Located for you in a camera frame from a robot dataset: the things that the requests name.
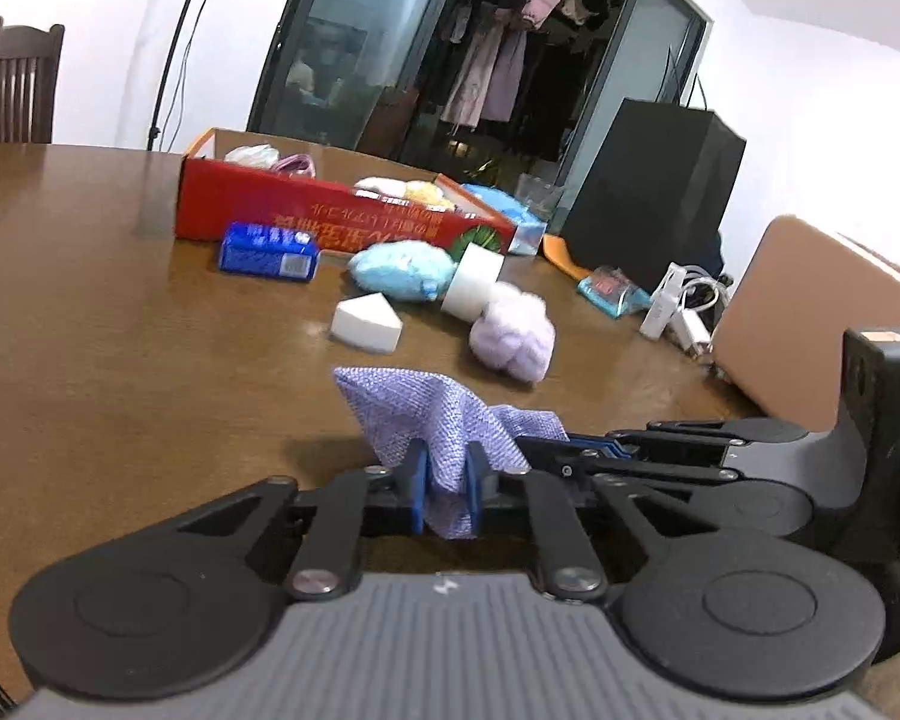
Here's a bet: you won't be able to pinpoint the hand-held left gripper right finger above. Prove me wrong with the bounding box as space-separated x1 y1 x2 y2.
465 442 695 601

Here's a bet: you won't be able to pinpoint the black paper bag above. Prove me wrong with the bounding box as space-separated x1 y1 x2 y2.
551 97 747 293

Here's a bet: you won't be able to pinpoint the white foam cylinder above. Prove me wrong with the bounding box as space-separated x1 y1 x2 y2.
440 242 506 320

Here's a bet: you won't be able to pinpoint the white cables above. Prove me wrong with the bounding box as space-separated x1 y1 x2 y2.
679 274 736 316

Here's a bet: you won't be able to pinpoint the white wedge sponge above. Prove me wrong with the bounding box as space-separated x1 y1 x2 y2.
330 292 404 355

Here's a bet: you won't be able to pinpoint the red cardboard box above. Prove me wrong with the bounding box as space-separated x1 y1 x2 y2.
175 127 518 256

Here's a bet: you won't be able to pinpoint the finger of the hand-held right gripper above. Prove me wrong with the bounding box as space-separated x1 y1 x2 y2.
521 439 743 482
607 420 809 451

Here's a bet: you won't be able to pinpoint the small blue tissue pack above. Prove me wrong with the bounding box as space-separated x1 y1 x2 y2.
217 221 322 284

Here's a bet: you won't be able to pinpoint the purple fluffy ball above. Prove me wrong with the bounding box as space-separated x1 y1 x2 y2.
469 283 556 383

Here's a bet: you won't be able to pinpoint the purple cloth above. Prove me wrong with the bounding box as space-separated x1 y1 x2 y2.
334 366 571 541

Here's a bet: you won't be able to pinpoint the orange flat item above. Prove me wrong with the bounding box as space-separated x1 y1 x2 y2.
541 234 593 280

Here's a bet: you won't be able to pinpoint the dark wooden chair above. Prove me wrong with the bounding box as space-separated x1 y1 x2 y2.
0 15 66 145

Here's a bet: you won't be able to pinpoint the light blue fluffy toy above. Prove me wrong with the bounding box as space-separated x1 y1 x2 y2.
345 238 458 302

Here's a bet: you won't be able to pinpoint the white charger with cables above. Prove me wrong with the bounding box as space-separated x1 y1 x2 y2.
637 262 687 340

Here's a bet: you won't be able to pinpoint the rack of hanging clothes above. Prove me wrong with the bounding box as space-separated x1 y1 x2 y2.
420 0 631 128

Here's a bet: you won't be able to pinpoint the dark framed sliding glass door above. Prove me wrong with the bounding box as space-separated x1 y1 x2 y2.
246 0 713 188

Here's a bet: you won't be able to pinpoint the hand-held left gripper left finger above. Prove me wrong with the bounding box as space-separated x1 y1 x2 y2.
169 439 430 601

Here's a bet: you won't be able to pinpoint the large blue tissue pack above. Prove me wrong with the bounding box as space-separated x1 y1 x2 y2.
461 181 548 256

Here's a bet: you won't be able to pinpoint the small blue snack packet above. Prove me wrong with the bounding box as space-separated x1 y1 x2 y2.
576 264 653 320

